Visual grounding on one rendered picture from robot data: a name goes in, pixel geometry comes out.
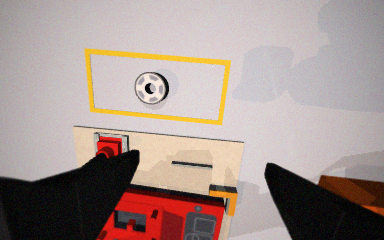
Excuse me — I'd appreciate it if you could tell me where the black and grey toy wheel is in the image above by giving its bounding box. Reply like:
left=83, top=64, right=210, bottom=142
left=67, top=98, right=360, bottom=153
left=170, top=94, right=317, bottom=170
left=134, top=72, right=169, bottom=105

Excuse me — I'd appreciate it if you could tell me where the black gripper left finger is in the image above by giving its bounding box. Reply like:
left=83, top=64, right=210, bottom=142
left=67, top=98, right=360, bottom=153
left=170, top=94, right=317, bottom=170
left=0, top=149, right=140, bottom=240

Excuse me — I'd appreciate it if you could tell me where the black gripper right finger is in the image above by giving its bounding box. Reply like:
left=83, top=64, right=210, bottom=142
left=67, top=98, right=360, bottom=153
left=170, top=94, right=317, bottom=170
left=264, top=163, right=384, bottom=240

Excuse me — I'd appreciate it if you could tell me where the yellow rectangular outline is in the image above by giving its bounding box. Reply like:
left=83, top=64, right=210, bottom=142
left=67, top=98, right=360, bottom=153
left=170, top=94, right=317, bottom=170
left=85, top=49, right=231, bottom=125

